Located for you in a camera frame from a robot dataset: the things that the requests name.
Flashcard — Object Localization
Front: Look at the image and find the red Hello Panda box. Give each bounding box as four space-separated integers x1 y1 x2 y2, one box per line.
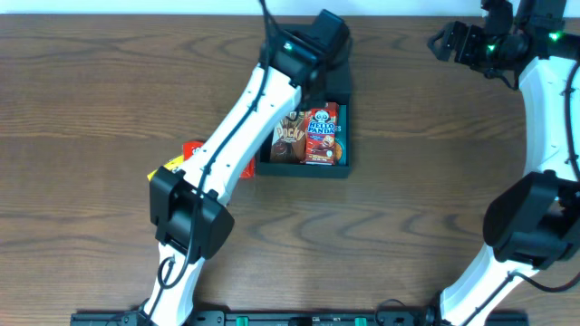
304 102 338 166

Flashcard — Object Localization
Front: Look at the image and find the brown Pocky box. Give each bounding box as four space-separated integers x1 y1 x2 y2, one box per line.
270 111 306 164

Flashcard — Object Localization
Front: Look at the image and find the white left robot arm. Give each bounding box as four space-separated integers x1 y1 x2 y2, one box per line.
143 10 350 325

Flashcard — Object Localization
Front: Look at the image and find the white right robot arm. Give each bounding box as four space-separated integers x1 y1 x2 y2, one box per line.
420 0 579 325

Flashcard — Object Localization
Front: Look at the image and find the teal Chunkies cookie box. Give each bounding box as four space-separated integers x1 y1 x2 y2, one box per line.
334 105 347 166

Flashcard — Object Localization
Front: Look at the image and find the red Hacks candy bag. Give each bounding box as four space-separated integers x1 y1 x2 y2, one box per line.
182 140 256 179

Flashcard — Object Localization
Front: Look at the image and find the yellow Hacks candy bag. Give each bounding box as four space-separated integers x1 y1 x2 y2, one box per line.
147 155 184 182

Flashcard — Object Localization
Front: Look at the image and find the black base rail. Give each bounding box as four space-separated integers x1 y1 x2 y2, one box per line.
70 309 530 326

